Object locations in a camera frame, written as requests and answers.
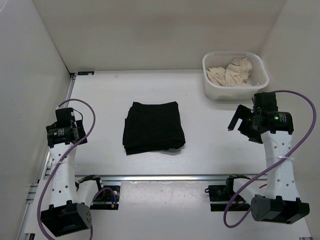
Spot black trousers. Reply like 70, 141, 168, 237
122, 101, 186, 155

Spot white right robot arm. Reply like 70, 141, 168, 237
224, 105, 310, 225

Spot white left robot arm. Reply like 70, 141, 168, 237
40, 120, 105, 237

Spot beige trousers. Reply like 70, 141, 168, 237
202, 53, 269, 90

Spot white plastic basket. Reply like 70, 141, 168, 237
202, 51, 270, 101

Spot blue label sticker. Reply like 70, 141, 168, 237
77, 71, 95, 76

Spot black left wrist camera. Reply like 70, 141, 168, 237
46, 107, 78, 148

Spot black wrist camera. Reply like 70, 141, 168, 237
46, 107, 78, 148
251, 92, 294, 135

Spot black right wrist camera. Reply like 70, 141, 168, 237
251, 92, 294, 135

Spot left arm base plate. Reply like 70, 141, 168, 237
90, 182, 121, 211

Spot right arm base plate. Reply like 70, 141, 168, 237
204, 184, 250, 212

